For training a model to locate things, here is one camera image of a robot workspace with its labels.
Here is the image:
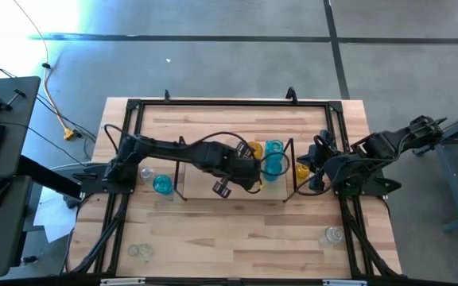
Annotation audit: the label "clear ribbed narrow bottle vase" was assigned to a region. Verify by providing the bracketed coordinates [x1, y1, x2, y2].
[318, 226, 345, 248]

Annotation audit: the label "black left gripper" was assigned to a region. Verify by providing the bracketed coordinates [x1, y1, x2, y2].
[212, 141, 263, 199]

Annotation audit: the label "tall blue floral vase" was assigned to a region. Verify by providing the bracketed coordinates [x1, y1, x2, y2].
[265, 139, 285, 157]

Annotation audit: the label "white paper sheets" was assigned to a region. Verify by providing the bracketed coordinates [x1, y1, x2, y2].
[33, 186, 80, 243]

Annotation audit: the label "blue medallion squat jar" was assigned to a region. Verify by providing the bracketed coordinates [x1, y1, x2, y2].
[152, 174, 174, 196]

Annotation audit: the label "yellow ribbed glass jar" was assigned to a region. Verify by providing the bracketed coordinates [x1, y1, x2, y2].
[295, 164, 312, 180]

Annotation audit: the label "yellow diamond pattern vase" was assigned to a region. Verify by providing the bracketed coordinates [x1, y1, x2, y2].
[248, 141, 264, 160]

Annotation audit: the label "black aluminium rig frame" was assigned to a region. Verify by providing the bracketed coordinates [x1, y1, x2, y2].
[60, 87, 403, 286]

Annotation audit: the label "clear ribbed wide-neck jar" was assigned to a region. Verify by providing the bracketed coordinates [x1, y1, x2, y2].
[139, 167, 157, 184]

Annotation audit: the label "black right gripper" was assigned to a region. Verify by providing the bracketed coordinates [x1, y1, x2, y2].
[297, 129, 340, 192]

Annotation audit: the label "yellow floor cable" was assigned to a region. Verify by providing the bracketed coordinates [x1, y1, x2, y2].
[12, 0, 75, 141]

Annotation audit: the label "black metal wooden shelf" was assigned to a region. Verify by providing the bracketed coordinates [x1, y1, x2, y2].
[172, 136, 297, 203]

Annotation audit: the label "white strip bracket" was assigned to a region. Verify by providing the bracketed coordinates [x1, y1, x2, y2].
[100, 277, 146, 286]
[323, 279, 367, 286]

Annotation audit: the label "blue diamond pattern vase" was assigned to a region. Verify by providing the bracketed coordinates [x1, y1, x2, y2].
[263, 153, 285, 183]

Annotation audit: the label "grey office desk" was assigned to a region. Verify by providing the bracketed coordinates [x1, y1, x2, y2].
[0, 76, 41, 279]

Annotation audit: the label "clear twisted glass vase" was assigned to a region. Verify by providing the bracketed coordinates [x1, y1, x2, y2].
[127, 242, 155, 262]

